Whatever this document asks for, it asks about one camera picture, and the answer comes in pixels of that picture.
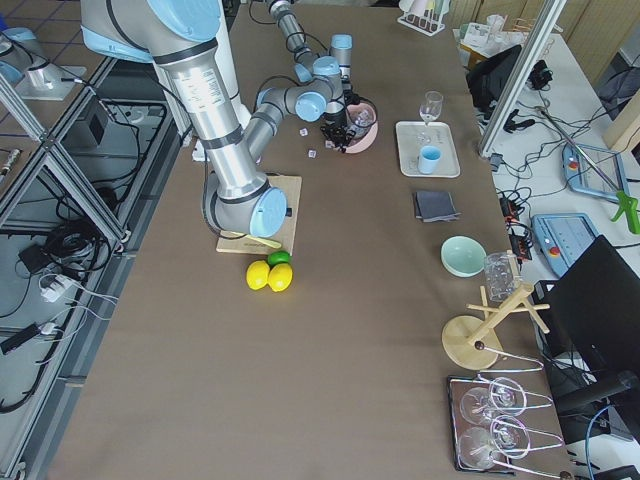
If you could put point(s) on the pink bowl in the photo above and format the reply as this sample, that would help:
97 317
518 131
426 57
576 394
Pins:
361 144

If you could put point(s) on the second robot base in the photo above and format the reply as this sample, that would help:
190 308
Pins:
30 72

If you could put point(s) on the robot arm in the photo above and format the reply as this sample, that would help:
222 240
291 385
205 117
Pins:
186 40
320 55

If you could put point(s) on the ice cubes pile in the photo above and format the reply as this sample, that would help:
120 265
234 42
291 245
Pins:
361 122

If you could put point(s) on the blue cup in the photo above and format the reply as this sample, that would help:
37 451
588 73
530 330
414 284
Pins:
428 159

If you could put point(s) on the wooden cup rack stand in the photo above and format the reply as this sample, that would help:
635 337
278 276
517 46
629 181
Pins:
471 342

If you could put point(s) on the wooden cutting board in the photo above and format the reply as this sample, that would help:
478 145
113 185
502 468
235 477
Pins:
283 239

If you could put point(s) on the cream serving tray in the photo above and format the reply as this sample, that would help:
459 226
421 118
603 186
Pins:
411 136

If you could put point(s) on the clear wine glass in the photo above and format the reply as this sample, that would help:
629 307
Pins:
431 107

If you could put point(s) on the white dish rack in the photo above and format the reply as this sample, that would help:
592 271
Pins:
424 16

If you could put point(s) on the grey folded cloth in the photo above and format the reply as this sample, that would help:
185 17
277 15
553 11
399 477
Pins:
434 206

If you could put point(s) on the yellow plastic knife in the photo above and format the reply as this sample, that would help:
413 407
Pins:
264 241

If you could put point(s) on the green lime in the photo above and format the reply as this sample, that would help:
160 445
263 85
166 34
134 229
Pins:
278 257

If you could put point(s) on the black bag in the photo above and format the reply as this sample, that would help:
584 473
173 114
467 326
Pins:
488 78

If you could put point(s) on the lower whole lemon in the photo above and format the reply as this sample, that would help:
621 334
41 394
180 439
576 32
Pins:
280 277

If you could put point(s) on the whole lemon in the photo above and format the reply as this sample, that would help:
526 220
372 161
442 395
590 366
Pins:
280 277
257 274

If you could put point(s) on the upper whole lemon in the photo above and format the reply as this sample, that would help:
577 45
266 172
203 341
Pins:
257 274

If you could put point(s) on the green bowl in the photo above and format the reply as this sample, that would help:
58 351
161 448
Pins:
462 256

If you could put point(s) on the glass mug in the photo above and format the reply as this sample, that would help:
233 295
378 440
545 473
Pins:
502 276

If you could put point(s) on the orange black electronics box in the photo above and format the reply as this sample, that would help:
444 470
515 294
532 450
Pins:
519 234

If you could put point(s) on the lower blue teach pendant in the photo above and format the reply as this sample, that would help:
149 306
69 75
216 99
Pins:
563 238

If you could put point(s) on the blue teach pendant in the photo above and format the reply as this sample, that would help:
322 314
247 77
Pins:
583 178
563 238

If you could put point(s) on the upper blue teach pendant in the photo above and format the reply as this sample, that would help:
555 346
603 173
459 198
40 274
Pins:
583 178

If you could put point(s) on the green grabber tool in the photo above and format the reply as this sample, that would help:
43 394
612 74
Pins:
627 204

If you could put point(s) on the upper inverted wine glass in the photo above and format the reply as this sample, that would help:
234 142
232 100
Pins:
483 403

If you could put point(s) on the inverted wine glass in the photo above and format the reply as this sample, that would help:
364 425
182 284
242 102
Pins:
498 447
483 403

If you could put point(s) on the black laptop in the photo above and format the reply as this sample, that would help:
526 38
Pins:
594 310

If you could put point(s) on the white power adapter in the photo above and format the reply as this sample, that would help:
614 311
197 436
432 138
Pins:
53 286

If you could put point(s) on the dark glass rack tray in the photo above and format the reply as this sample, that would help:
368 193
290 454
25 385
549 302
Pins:
456 388

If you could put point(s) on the lower inverted wine glass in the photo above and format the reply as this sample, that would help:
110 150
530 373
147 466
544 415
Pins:
498 447

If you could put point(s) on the aluminium frame post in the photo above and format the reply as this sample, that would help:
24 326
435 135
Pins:
532 49

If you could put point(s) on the aluminium frame rail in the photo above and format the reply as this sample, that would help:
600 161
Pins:
49 153

